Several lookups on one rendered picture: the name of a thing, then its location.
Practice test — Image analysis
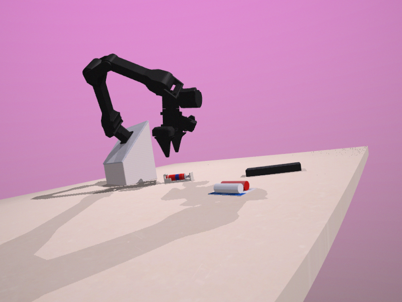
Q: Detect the red cylindrical battery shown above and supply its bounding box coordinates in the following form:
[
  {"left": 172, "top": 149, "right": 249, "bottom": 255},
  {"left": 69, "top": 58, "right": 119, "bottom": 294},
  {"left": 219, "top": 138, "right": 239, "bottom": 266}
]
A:
[{"left": 166, "top": 174, "right": 185, "bottom": 181}]

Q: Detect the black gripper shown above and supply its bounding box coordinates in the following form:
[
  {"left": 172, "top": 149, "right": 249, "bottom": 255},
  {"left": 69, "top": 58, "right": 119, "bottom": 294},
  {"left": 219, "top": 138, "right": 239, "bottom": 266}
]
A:
[{"left": 152, "top": 108, "right": 188, "bottom": 157}]

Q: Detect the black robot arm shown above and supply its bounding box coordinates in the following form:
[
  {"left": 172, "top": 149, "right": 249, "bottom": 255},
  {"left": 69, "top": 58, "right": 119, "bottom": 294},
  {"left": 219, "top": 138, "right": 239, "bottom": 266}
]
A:
[{"left": 82, "top": 53, "right": 202, "bottom": 144}]

